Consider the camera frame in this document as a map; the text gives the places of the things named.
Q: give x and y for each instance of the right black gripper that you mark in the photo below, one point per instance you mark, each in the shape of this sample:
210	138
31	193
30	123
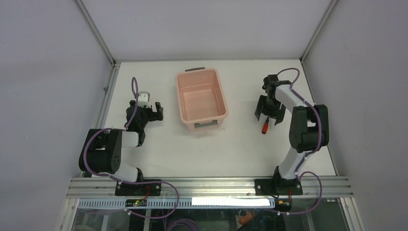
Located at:
281	109

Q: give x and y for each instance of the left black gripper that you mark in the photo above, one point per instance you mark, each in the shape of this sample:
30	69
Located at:
154	116

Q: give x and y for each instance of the red handled screwdriver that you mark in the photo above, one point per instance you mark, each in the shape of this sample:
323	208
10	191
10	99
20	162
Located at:
265	126

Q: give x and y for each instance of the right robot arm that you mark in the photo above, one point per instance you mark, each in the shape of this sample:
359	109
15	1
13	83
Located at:
308	132

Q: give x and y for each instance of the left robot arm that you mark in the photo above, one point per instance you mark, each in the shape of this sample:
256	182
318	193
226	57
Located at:
102	151

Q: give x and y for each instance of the pink plastic bin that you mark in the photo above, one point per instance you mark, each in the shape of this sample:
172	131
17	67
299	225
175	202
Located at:
201	99

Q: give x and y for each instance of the orange object below table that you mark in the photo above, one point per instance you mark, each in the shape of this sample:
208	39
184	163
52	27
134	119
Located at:
245	215

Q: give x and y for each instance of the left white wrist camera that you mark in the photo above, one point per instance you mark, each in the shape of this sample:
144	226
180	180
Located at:
144	99

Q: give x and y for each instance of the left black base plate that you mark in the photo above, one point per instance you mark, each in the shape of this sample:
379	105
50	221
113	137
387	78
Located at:
150	188

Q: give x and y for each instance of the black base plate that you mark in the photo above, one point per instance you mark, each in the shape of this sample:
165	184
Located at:
150	188
277	187

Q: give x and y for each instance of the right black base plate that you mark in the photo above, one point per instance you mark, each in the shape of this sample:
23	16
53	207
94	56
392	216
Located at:
277	187

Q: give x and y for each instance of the aluminium frame rail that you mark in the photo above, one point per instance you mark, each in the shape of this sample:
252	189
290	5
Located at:
241	187

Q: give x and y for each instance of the white slotted cable duct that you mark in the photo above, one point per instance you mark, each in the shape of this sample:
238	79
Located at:
187	203

